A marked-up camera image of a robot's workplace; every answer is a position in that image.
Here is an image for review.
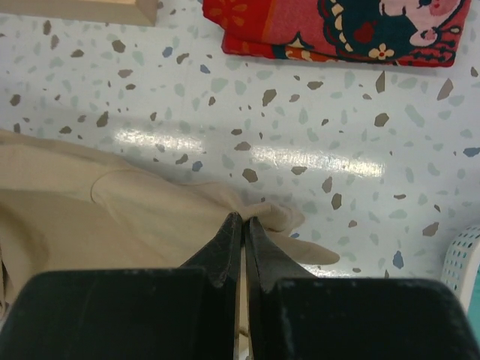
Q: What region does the white plastic laundry basket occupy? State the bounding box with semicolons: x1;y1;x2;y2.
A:
440;223;480;319

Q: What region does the beige t shirt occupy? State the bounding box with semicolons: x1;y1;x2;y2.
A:
1;130;339;313

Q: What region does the wooden compartment box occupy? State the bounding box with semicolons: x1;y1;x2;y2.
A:
1;0;158;26

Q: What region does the red cartoon folded cloth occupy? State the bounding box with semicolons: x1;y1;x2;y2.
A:
202;0;470;68

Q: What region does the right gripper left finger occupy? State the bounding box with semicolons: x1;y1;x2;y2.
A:
1;213;241;359

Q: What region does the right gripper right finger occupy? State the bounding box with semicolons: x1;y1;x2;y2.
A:
244;218;479;359

